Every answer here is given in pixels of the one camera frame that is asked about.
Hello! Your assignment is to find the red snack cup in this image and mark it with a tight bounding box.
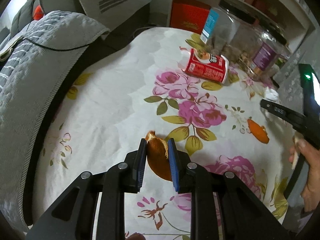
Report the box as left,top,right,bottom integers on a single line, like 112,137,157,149
179,48,229,83

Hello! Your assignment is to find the brown orange peel piece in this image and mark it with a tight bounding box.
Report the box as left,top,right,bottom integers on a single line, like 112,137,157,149
145,131,172,181

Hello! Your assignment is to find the person's right hand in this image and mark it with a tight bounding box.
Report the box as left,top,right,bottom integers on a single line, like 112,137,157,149
289,139,320,212

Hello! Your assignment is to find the white floral lace curtain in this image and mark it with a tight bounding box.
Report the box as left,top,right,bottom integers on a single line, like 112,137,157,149
273,12,320,114

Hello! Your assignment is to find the purple label snack jar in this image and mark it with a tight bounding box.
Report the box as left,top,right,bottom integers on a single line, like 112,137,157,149
237,27,291,81

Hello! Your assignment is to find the clear jar with nuts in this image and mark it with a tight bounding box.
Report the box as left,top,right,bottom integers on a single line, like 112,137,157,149
200,0,259,62

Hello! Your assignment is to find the floral tablecloth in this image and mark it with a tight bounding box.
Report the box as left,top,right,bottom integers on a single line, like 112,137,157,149
32,26,301,240

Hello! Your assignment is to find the red gift box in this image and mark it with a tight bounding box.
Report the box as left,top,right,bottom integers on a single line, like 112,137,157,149
170,0,211,34

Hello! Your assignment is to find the grey quilted seat cover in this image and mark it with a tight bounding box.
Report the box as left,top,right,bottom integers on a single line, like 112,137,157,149
1,11,109,235

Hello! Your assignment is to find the grey sofa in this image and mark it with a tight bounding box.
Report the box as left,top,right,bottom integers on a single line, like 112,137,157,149
0,0,153,81

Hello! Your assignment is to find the red plush toy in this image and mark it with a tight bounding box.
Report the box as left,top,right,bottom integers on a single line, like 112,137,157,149
32,0,57,21

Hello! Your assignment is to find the black cable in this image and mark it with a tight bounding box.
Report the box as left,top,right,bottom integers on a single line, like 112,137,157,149
22,19,106,53

